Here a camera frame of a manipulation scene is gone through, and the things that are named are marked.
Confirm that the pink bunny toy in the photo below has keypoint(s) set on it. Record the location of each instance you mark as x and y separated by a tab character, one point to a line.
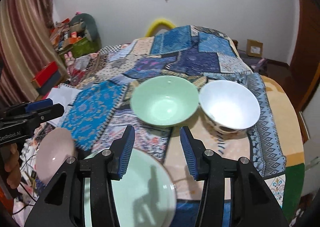
69	60

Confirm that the green cardboard box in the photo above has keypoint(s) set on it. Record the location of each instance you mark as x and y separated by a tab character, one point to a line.
84	47

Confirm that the white folded cloth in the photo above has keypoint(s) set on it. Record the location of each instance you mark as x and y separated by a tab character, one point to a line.
66	97

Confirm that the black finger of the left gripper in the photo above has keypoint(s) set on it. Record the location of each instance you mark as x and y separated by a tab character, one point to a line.
45	110

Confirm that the mint green plate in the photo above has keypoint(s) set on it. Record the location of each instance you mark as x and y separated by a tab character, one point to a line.
146	195

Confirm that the white patterned bowl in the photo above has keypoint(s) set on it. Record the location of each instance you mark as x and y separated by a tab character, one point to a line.
230	106

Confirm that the pink bowl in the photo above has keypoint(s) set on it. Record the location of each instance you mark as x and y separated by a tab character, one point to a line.
54	149

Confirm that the person's left hand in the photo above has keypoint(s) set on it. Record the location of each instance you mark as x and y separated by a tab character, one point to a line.
12	167

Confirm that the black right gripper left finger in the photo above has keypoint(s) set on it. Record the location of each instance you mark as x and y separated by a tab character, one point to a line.
62	202

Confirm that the red flat box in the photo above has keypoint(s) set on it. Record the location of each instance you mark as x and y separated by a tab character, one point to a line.
42	76

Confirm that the yellow ring cushion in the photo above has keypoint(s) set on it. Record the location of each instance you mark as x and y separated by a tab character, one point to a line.
157	25

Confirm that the patchwork quilt bedspread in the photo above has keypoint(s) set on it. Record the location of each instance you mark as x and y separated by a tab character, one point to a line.
189	76

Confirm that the cardboard box by wall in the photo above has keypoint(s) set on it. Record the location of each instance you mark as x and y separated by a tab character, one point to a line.
254	48

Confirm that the mint green bowl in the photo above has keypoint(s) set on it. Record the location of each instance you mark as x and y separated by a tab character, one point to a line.
164	101

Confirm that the striped pink curtain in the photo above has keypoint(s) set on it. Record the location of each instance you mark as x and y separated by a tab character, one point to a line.
25	47

